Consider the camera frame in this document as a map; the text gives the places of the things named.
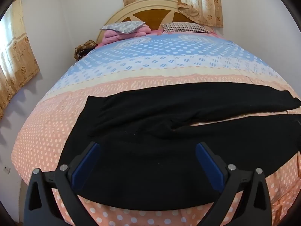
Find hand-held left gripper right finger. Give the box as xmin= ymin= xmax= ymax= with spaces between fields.
xmin=196 ymin=142 xmax=273 ymax=226

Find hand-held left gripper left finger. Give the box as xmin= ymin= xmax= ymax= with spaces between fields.
xmin=23 ymin=142 xmax=101 ymax=226

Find grey patterned pillow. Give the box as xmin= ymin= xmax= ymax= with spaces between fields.
xmin=100 ymin=21 xmax=146 ymax=34

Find beige floral window curtain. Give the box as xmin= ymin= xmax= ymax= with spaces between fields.
xmin=120 ymin=0 xmax=224 ymax=28
xmin=0 ymin=0 xmax=40 ymax=120

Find black pants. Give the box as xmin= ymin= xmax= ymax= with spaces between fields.
xmin=50 ymin=83 xmax=301 ymax=211

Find pink folded blanket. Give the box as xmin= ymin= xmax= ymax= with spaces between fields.
xmin=101 ymin=25 xmax=152 ymax=45

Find polka dot bed quilt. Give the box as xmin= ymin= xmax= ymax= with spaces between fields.
xmin=11 ymin=32 xmax=301 ymax=226

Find wooden bed headboard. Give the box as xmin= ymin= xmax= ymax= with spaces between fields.
xmin=97 ymin=0 xmax=189 ymax=43

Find striped pillow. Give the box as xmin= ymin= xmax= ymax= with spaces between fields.
xmin=162 ymin=22 xmax=213 ymax=34

